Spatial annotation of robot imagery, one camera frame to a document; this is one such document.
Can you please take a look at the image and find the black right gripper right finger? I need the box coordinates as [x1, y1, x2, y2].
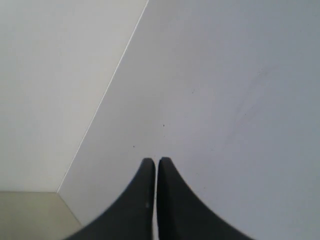
[156, 157, 250, 240]

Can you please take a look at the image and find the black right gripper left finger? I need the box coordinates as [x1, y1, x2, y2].
[68, 158, 156, 240]

